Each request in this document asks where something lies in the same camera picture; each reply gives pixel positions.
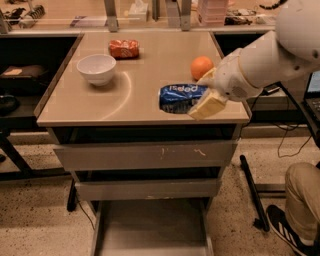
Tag black sneaker white stripes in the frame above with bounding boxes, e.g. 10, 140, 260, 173
266, 205, 319, 256

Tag person leg khaki trousers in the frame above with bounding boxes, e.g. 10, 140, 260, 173
285, 162, 320, 241

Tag top drawer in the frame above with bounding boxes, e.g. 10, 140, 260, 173
54, 140, 237, 171

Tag blue pepsi can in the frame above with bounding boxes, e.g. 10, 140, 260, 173
159, 84, 208, 114

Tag tissue box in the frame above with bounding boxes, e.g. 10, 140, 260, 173
128, 0, 148, 22

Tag black table leg bar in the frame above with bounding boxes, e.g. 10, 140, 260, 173
240, 155, 270, 232

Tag white bowl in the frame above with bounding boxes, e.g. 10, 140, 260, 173
77, 54, 117, 86

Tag middle drawer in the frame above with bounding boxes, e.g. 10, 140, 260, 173
75, 179, 221, 201

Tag orange fruit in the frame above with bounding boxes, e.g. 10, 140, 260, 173
190, 56, 214, 80

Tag open bottom drawer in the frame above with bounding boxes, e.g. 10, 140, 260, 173
90, 199, 214, 256

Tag orange snack bag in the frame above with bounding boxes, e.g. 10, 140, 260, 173
108, 39, 139, 59

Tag pink stacked box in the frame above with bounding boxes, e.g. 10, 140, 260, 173
197, 0, 228, 26

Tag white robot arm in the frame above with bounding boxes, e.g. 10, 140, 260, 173
188, 0, 320, 120

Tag black bag on shelf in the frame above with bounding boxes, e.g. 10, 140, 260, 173
0, 65, 50, 96

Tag black power adapter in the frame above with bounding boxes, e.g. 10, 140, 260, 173
262, 84, 280, 96

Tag beige drawer cabinet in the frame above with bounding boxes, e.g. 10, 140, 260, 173
33, 30, 253, 256

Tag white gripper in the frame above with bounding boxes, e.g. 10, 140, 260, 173
188, 48, 262, 120

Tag laptop computer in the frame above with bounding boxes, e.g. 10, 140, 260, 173
303, 71, 320, 124

